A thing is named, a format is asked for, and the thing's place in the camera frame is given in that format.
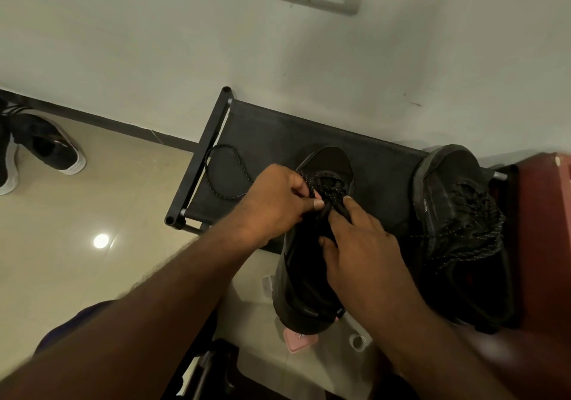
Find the person's right hand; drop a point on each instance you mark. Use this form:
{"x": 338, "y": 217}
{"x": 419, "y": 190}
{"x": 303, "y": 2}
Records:
{"x": 370, "y": 270}

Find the person's left hand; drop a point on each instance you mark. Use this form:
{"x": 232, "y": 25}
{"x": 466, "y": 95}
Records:
{"x": 267, "y": 203}

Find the person's right thumb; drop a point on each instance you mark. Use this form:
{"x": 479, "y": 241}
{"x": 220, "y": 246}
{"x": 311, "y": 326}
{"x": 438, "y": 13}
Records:
{"x": 329, "y": 252}

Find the person's left thumb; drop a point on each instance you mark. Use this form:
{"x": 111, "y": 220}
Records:
{"x": 308, "y": 205}

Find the black speckled shoelace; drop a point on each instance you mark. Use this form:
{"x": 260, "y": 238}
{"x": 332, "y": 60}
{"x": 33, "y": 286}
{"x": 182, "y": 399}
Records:
{"x": 232, "y": 156}

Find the person's right forearm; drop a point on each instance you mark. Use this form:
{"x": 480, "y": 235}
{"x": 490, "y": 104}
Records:
{"x": 437, "y": 359}

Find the person's left forearm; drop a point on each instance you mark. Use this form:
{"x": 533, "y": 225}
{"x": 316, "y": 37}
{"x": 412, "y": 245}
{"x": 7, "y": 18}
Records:
{"x": 134, "y": 324}

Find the small white packet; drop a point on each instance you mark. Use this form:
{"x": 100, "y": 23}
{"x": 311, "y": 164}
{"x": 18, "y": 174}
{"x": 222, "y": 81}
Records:
{"x": 267, "y": 286}

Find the black fabric shoe rack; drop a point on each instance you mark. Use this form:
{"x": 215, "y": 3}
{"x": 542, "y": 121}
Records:
{"x": 383, "y": 172}

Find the pink flat object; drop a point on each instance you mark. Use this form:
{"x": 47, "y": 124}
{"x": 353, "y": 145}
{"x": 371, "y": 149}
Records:
{"x": 299, "y": 341}

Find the red-brown wooden furniture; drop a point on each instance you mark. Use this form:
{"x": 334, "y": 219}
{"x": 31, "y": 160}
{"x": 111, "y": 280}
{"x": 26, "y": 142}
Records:
{"x": 544, "y": 234}

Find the black sneaker with white sole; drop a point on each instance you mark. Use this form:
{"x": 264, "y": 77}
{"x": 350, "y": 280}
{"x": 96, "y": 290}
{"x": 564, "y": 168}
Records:
{"x": 6, "y": 167}
{"x": 47, "y": 143}

